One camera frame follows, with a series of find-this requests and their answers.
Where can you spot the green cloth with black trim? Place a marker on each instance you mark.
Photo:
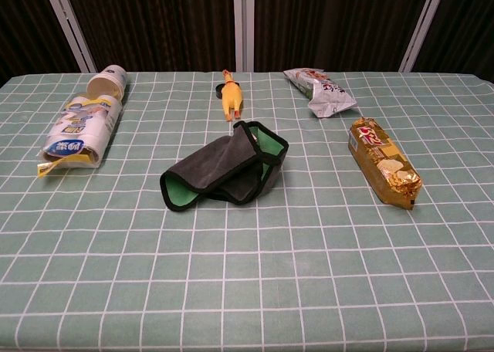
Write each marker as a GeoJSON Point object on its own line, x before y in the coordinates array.
{"type": "Point", "coordinates": [216, 163]}

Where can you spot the yellow rubber chicken toy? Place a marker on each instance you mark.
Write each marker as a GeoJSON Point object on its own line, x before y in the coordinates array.
{"type": "Point", "coordinates": [231, 95]}

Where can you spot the silver snack bag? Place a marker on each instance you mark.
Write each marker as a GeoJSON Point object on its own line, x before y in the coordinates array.
{"type": "Point", "coordinates": [328, 97]}

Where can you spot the green checked tablecloth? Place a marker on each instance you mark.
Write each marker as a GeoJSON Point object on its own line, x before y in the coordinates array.
{"type": "Point", "coordinates": [247, 275]}

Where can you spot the gold biscuit pack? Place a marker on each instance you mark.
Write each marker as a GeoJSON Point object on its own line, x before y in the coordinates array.
{"type": "Point", "coordinates": [382, 163]}

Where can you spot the white paper cup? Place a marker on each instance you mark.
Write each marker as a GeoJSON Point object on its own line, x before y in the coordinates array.
{"type": "Point", "coordinates": [110, 80]}

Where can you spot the dark ribbed partition panel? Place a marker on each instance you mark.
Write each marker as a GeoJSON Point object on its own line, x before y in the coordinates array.
{"type": "Point", "coordinates": [332, 24]}
{"type": "Point", "coordinates": [467, 24]}
{"type": "Point", "coordinates": [23, 28]}
{"type": "Point", "coordinates": [154, 24]}

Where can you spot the white partition post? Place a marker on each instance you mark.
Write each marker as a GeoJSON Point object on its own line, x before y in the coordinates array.
{"type": "Point", "coordinates": [243, 24]}
{"type": "Point", "coordinates": [422, 24]}
{"type": "Point", "coordinates": [69, 24]}

